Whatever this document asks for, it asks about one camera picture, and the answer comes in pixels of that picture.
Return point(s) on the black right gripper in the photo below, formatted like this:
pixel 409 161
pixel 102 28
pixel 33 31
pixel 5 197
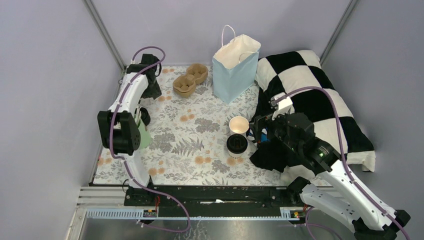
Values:
pixel 261 122

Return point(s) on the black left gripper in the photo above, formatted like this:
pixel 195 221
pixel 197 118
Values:
pixel 154 92

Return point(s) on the stack of black lids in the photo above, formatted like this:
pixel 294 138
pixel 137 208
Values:
pixel 145 116

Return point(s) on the white paper cup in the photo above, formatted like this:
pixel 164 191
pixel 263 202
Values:
pixel 235 155
pixel 238 125

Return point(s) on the black cup lid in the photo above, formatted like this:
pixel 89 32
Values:
pixel 237 144

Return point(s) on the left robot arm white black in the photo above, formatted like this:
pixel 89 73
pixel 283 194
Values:
pixel 123 127

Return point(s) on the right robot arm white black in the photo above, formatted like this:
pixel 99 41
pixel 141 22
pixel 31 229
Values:
pixel 360 210

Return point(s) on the brown cardboard cup carrier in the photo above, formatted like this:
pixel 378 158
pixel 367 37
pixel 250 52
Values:
pixel 186 84

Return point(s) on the green cup holder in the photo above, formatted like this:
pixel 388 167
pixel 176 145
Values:
pixel 145 137

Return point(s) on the floral table mat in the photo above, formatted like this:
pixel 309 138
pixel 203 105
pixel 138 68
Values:
pixel 188 137

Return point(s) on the black white checkered blanket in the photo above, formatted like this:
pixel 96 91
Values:
pixel 323 105

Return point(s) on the light blue paper bag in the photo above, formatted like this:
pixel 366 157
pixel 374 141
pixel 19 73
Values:
pixel 234 66

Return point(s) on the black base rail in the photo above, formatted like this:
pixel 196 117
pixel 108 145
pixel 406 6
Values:
pixel 185 201

